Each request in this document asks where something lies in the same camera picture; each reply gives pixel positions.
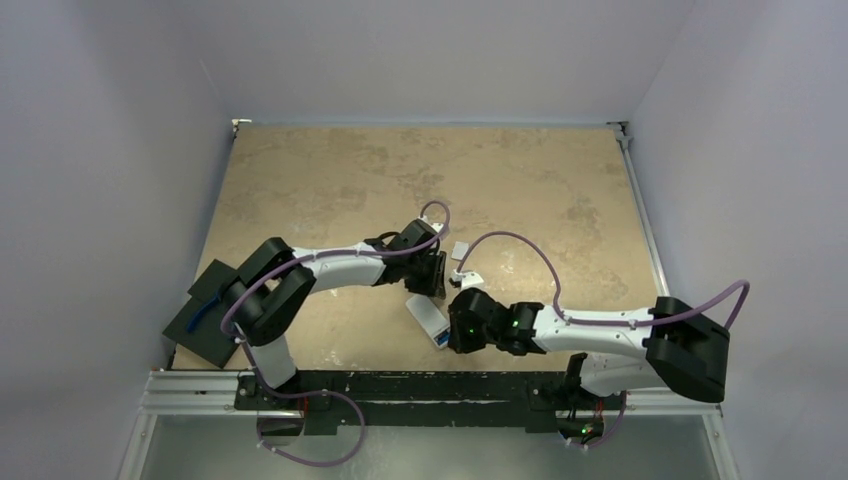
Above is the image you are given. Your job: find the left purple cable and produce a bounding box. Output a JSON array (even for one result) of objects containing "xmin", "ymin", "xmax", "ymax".
[{"xmin": 219, "ymin": 200, "xmax": 453, "ymax": 399}]

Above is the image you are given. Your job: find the aluminium frame rail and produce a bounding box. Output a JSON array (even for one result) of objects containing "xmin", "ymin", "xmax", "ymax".
[{"xmin": 607, "ymin": 121, "xmax": 740, "ymax": 479}]

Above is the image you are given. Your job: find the black box with blue tool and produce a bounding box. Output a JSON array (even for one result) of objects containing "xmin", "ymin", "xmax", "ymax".
[{"xmin": 163, "ymin": 260, "xmax": 246, "ymax": 368}]

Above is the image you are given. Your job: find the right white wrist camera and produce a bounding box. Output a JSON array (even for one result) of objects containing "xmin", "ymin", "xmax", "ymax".
[{"xmin": 448, "ymin": 270, "xmax": 485, "ymax": 290}]

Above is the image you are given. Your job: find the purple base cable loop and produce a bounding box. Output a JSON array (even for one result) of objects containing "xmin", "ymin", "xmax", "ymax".
[{"xmin": 255, "ymin": 390, "xmax": 366, "ymax": 469}]

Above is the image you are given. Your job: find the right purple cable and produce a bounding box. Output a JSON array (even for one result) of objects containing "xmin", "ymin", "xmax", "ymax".
[{"xmin": 453, "ymin": 230, "xmax": 751, "ymax": 331}]

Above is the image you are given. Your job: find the white battery cover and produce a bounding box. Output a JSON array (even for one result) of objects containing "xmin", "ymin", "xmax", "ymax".
[{"xmin": 451, "ymin": 241, "xmax": 470, "ymax": 261}]

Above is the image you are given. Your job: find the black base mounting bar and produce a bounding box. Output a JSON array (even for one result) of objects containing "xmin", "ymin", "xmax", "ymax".
[{"xmin": 234, "ymin": 364, "xmax": 625, "ymax": 438}]

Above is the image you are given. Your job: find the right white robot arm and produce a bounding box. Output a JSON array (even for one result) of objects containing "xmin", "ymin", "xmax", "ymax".
[{"xmin": 448, "ymin": 288, "xmax": 730, "ymax": 407}]

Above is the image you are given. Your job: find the blue battery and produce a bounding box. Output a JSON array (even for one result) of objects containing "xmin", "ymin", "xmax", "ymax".
[{"xmin": 433, "ymin": 331, "xmax": 450, "ymax": 349}]

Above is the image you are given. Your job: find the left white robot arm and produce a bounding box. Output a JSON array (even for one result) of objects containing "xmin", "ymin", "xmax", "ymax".
[{"xmin": 220, "ymin": 217, "xmax": 447, "ymax": 409}]

